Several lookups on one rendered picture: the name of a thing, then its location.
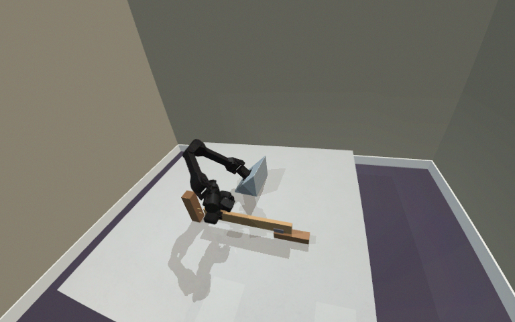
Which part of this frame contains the long wooden rail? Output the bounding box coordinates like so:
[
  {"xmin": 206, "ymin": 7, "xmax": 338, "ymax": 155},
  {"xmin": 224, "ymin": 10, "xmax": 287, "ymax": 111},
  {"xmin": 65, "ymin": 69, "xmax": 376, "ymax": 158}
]
[{"xmin": 219, "ymin": 210, "xmax": 292, "ymax": 234}]

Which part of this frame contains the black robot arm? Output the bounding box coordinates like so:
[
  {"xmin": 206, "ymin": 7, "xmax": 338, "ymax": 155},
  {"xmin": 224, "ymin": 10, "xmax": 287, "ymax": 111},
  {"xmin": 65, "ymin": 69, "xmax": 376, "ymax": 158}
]
[{"xmin": 183, "ymin": 139, "xmax": 251, "ymax": 213}]

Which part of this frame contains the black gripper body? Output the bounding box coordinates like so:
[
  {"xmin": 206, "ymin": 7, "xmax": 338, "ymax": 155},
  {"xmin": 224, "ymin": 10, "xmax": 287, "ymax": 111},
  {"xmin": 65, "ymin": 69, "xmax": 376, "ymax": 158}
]
[{"xmin": 203, "ymin": 191, "xmax": 231, "ymax": 225}]

